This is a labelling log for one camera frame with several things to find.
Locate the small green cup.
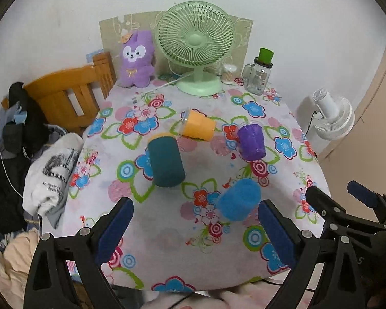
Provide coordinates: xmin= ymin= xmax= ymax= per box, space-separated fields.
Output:
xmin=257 ymin=48 xmax=275 ymax=68

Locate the cotton swab container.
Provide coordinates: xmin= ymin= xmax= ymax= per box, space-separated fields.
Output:
xmin=221 ymin=64 xmax=239 ymax=85

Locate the white fan cable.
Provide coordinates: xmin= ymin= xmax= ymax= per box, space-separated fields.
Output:
xmin=150 ymin=72 xmax=194 ymax=91

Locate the thin white cable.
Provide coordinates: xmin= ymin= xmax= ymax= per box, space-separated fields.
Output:
xmin=0 ymin=125 xmax=24 ymax=198

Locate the black clothing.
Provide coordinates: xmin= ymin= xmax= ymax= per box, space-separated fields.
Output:
xmin=0 ymin=82 xmax=68 ymax=235

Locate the orange cup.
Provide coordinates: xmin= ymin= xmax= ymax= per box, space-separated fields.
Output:
xmin=179 ymin=109 xmax=217 ymax=141

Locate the green desk fan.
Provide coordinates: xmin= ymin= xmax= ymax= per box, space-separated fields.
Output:
xmin=156 ymin=2 xmax=236 ymax=96

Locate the floral tablecloth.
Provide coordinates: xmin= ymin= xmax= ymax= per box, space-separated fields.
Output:
xmin=60 ymin=75 xmax=332 ymax=293

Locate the white printed cloth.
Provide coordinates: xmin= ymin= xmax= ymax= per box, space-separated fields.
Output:
xmin=22 ymin=133 xmax=84 ymax=229

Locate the blue wall card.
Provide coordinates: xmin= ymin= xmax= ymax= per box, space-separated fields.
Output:
xmin=86 ymin=49 xmax=105 ymax=63

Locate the purple plush toy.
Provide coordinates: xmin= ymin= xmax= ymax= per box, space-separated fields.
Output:
xmin=117 ymin=30 xmax=155 ymax=88

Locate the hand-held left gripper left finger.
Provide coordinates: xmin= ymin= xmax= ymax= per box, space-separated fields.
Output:
xmin=23 ymin=196 xmax=135 ymax=309

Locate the purple cup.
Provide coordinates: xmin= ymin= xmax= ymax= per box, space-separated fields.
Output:
xmin=237 ymin=121 xmax=266 ymax=162

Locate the white floor fan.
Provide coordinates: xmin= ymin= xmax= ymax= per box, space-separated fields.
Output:
xmin=296 ymin=88 xmax=355 ymax=142

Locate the blue cup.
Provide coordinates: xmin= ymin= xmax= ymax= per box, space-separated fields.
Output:
xmin=216 ymin=178 xmax=262 ymax=222

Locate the dark teal cup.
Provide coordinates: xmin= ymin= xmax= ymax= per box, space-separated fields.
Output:
xmin=147 ymin=136 xmax=185 ymax=188

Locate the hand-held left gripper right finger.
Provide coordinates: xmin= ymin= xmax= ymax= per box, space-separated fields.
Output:
xmin=257 ymin=199 xmax=366 ymax=309

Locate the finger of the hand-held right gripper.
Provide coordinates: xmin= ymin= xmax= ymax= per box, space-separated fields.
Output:
xmin=305 ymin=185 xmax=386 ymax=236
xmin=347 ymin=181 xmax=386 ymax=228

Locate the cream cloth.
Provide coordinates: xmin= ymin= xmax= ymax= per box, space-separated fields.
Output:
xmin=0 ymin=228 xmax=41 ymax=309

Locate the black fan cable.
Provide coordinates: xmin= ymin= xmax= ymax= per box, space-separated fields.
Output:
xmin=304 ymin=111 xmax=320 ymax=159

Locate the glass jar mug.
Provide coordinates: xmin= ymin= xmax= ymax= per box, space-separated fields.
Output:
xmin=242 ymin=57 xmax=274 ymax=96

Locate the beige floral board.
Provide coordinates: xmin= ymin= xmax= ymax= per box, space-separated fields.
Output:
xmin=99 ymin=11 xmax=254 ymax=78

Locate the wooden chair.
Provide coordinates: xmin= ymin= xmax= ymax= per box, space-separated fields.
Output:
xmin=2 ymin=51 xmax=117 ymax=136

